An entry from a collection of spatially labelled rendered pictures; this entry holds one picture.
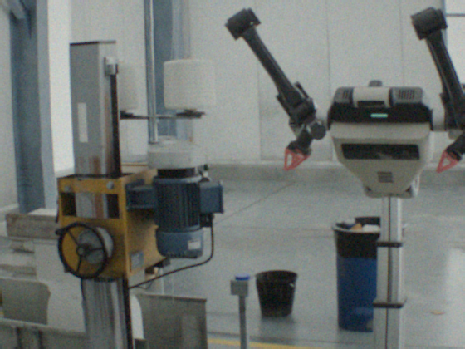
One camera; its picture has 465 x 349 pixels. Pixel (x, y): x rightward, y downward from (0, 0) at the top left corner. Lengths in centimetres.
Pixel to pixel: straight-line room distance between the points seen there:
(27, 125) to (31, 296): 517
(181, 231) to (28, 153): 639
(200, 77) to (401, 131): 82
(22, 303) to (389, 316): 166
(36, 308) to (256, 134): 787
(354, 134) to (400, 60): 774
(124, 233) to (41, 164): 617
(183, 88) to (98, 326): 81
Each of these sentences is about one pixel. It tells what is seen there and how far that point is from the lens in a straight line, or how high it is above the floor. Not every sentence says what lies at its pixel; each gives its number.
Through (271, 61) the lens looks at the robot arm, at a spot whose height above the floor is 167.
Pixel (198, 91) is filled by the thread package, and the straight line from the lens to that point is 260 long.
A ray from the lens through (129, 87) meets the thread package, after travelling 273.
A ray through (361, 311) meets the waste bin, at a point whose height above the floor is 14.
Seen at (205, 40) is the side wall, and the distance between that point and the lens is 1153.
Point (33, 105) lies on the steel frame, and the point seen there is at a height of 129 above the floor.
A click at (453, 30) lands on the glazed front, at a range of 1066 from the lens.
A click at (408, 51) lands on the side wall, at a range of 1074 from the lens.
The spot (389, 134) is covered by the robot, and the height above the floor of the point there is 140.
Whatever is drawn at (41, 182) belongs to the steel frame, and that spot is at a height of 48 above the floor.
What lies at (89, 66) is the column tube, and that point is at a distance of 253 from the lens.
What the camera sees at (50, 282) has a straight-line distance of 329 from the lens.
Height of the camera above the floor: 169
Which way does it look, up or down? 8 degrees down
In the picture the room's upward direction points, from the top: 2 degrees counter-clockwise
